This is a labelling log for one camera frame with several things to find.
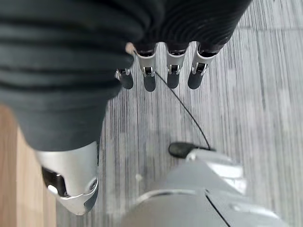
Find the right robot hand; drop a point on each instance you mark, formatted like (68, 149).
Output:
(71, 59)

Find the light wooden furniture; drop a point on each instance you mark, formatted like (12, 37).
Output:
(21, 175)

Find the silver robot leg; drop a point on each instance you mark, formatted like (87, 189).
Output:
(201, 196)

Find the dark robot foot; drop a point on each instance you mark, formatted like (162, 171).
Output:
(180, 148)

